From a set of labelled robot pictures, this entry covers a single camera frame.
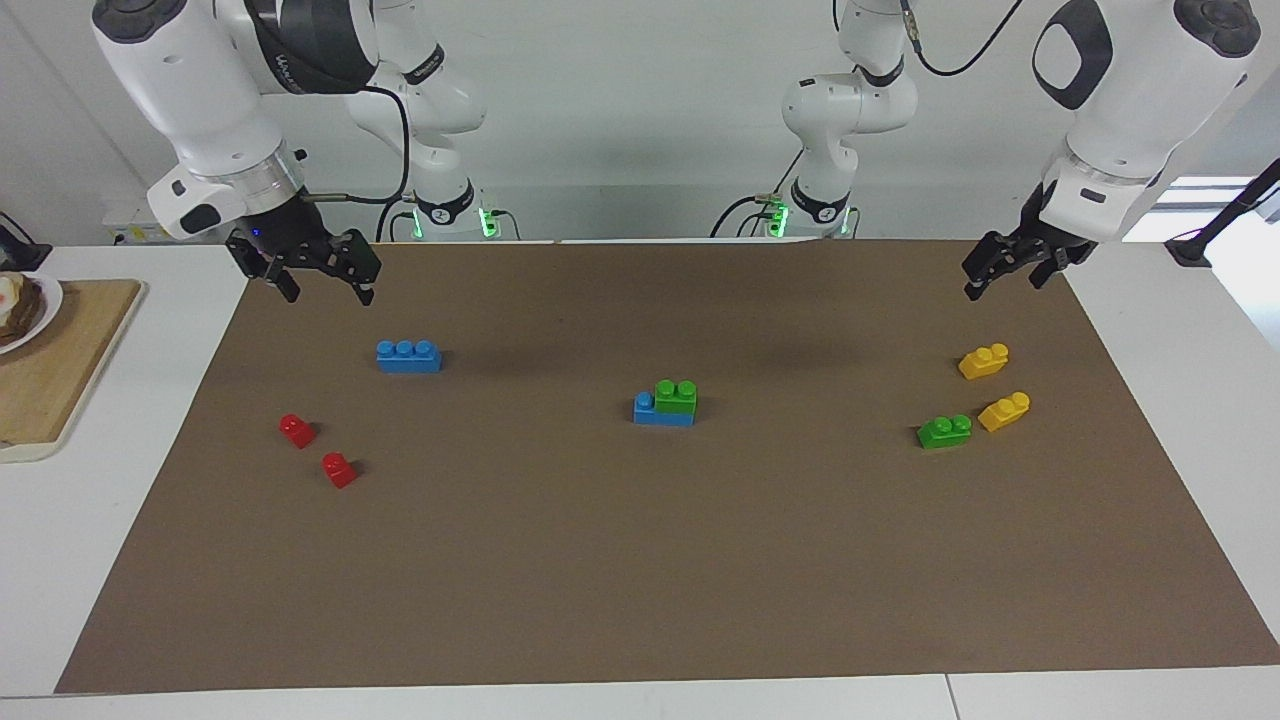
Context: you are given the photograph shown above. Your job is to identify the brown table mat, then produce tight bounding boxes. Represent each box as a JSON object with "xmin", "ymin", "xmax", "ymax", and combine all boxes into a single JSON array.
[{"xmin": 55, "ymin": 238, "xmax": 1280, "ymax": 695}]

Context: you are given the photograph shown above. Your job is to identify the toast with egg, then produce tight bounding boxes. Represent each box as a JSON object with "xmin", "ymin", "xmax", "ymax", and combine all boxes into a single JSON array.
[{"xmin": 0, "ymin": 274, "xmax": 44, "ymax": 347}]

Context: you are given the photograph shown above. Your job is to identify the white wall socket box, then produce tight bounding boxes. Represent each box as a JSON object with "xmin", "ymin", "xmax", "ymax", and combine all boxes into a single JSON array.
[{"xmin": 102, "ymin": 205, "xmax": 191, "ymax": 247}]

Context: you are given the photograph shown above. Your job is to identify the black right base cables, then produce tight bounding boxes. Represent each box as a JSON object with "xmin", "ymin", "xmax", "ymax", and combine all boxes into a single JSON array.
[{"xmin": 374, "ymin": 190, "xmax": 522, "ymax": 244}]

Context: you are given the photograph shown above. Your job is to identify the blue three-stud toy brick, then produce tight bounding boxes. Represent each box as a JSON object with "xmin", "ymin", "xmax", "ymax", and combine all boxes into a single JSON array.
[
  {"xmin": 376, "ymin": 340, "xmax": 443, "ymax": 375},
  {"xmin": 633, "ymin": 391, "xmax": 696, "ymax": 429}
]

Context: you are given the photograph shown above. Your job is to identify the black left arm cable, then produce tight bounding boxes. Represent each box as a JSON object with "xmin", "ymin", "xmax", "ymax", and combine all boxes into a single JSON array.
[{"xmin": 898, "ymin": 0, "xmax": 1028, "ymax": 78}]

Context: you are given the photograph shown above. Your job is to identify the black left base cables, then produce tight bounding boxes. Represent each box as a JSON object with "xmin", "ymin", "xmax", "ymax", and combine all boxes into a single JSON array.
[{"xmin": 709, "ymin": 148, "xmax": 861, "ymax": 240}]

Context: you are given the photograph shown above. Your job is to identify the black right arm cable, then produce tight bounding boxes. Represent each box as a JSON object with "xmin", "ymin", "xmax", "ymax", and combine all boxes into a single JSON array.
[{"xmin": 298, "ymin": 84, "xmax": 414, "ymax": 207}]

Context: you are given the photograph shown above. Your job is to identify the black base cables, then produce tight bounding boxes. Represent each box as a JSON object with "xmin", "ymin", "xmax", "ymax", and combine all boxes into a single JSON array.
[
  {"xmin": 709, "ymin": 148, "xmax": 861, "ymax": 240},
  {"xmin": 374, "ymin": 190, "xmax": 522, "ymax": 244}
]

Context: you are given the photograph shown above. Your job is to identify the white plate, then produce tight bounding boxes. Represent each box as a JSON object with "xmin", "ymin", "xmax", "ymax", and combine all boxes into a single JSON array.
[{"xmin": 0, "ymin": 272, "xmax": 65, "ymax": 357}]

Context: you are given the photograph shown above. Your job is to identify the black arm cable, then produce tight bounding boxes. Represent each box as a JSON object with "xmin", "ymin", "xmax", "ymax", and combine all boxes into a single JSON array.
[
  {"xmin": 298, "ymin": 84, "xmax": 414, "ymax": 207},
  {"xmin": 898, "ymin": 0, "xmax": 1028, "ymax": 78}
]

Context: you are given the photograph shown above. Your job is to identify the wooden cutting board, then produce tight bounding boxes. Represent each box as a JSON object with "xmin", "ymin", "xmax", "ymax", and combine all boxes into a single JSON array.
[{"xmin": 0, "ymin": 279, "xmax": 145, "ymax": 464}]

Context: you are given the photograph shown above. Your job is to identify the black camera stand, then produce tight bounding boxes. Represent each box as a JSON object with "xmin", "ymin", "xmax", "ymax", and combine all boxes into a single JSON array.
[{"xmin": 1164, "ymin": 157, "xmax": 1280, "ymax": 269}]

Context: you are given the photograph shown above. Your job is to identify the black clamp mount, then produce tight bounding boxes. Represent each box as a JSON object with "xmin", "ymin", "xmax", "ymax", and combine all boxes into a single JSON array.
[{"xmin": 0, "ymin": 211, "xmax": 54, "ymax": 273}]

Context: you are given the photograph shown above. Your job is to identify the yellow two-stud toy brick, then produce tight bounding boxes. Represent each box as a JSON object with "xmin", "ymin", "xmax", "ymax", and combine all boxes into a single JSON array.
[
  {"xmin": 978, "ymin": 391, "xmax": 1032, "ymax": 433},
  {"xmin": 958, "ymin": 343, "xmax": 1010, "ymax": 382}
]

